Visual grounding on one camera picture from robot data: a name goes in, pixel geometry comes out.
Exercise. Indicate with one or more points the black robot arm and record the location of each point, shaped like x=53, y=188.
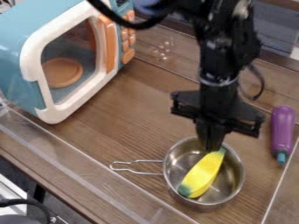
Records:
x=224, y=31

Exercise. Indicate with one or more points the blue toy microwave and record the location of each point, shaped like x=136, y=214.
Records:
x=45, y=29

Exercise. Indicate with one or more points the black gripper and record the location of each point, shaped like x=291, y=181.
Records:
x=218, y=112

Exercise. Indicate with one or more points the silver pot with wire handle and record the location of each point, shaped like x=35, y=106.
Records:
x=180, y=159

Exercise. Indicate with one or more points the orange microwave turntable plate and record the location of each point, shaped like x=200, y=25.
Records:
x=61, y=71

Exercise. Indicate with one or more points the purple toy eggplant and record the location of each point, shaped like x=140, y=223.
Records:
x=282, y=133

